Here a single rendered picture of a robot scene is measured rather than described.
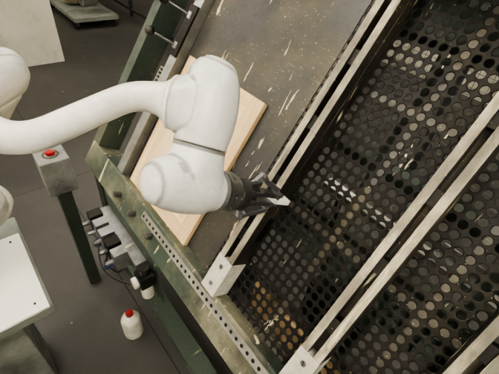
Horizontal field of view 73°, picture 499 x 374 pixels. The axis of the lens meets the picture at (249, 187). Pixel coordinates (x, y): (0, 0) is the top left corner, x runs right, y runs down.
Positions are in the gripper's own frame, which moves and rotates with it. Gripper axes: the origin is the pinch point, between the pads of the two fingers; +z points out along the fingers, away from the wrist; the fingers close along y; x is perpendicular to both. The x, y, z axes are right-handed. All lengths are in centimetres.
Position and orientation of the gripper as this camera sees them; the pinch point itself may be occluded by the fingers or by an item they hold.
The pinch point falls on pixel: (278, 199)
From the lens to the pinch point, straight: 89.7
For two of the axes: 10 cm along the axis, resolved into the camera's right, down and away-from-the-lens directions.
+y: 5.0, -8.3, -2.7
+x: -6.3, -5.6, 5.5
